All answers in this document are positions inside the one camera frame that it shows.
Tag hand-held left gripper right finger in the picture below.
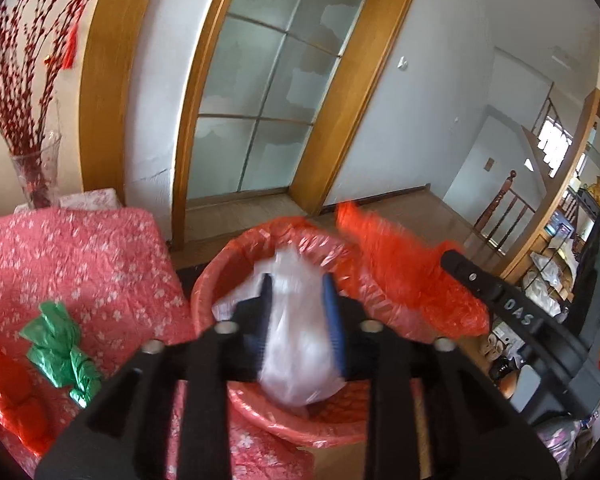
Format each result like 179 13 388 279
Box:
322 275 561 480

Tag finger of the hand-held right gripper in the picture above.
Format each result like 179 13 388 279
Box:
440 249 589 387

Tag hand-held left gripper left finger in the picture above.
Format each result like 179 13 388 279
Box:
34 274 281 480

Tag white plastic bag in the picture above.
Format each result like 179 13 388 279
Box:
212 247 348 411

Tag red plastic bag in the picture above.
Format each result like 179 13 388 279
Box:
332 201 491 338
0 342 51 456

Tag red bin liner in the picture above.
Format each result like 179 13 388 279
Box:
197 216 431 452

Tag green plastic bag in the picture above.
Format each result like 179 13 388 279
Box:
19 301 103 408

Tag white bags on shelf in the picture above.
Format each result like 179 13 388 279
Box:
522 250 578 318

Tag dark door mat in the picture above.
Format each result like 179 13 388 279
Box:
172 260 217 297

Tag wooden stair railing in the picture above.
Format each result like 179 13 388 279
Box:
472 170 537 249

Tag wooden display shelf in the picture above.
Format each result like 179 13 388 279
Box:
500 87 600 411

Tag patterned grey cloth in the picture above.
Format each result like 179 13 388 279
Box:
532 417 598 480

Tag metal stair railing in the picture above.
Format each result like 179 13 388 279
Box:
532 82 577 181

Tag pink floral tablecloth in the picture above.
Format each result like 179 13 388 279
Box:
0 207 316 480

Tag floral covered box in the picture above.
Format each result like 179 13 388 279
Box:
60 187 121 210

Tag frosted glass door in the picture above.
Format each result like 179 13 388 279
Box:
186 0 383 201

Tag glass vase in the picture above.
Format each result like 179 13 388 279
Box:
9 130 63 210

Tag crumpled red plastic bag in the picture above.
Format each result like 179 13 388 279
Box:
0 342 51 456

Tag red berry branches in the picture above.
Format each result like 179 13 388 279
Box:
0 0 88 161

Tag red knot ornament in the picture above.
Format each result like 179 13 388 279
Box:
45 0 116 70

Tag wooden door frame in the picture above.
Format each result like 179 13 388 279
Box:
170 0 428 253

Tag wide wooden frame post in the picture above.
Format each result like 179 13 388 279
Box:
77 0 167 208

